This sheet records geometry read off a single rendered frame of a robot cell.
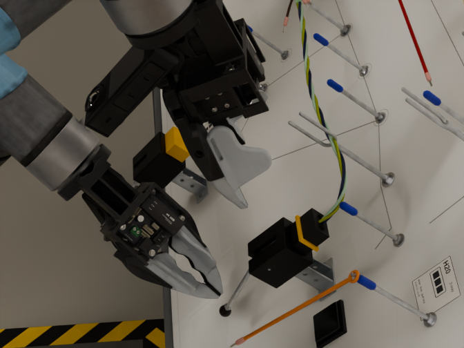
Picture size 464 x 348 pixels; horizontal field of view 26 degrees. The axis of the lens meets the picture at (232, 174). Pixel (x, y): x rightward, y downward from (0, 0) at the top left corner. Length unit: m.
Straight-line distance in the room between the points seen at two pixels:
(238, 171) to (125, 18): 0.19
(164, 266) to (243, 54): 0.32
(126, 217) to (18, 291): 1.55
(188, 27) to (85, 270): 1.81
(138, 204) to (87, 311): 1.48
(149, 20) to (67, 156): 0.27
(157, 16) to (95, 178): 0.27
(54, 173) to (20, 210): 1.74
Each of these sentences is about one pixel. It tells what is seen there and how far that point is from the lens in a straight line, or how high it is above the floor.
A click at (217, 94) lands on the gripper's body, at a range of 0.86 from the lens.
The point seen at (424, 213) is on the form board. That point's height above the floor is 1.17.
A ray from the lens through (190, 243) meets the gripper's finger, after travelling 1.09.
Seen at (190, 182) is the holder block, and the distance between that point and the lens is 1.38.
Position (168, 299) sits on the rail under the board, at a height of 0.87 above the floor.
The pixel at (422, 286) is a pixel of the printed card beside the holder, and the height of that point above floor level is 1.15.
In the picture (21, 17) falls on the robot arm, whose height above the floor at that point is 1.47.
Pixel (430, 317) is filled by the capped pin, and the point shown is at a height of 1.16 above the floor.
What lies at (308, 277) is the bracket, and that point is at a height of 1.08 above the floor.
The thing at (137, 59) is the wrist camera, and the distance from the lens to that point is 0.86.
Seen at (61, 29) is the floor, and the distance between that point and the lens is 3.47.
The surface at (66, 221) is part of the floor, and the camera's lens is 2.73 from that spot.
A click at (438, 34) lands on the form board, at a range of 1.17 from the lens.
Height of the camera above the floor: 1.87
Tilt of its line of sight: 41 degrees down
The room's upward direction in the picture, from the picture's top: straight up
